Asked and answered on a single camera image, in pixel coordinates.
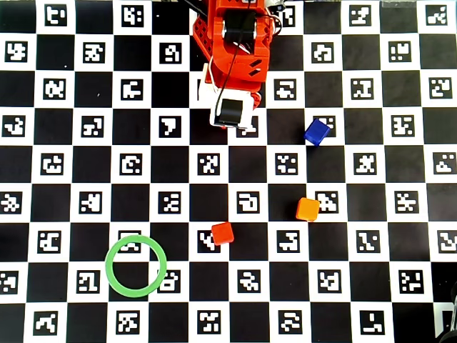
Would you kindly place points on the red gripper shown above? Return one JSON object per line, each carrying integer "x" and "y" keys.
{"x": 231, "y": 111}

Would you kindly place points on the blue cube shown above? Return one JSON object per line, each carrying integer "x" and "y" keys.
{"x": 316, "y": 131}

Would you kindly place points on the orange cube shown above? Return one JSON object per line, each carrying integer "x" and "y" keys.
{"x": 307, "y": 209}

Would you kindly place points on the red cube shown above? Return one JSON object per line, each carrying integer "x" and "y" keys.
{"x": 222, "y": 233}

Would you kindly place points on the checkerboard marker mat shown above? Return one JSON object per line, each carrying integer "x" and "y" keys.
{"x": 93, "y": 168}

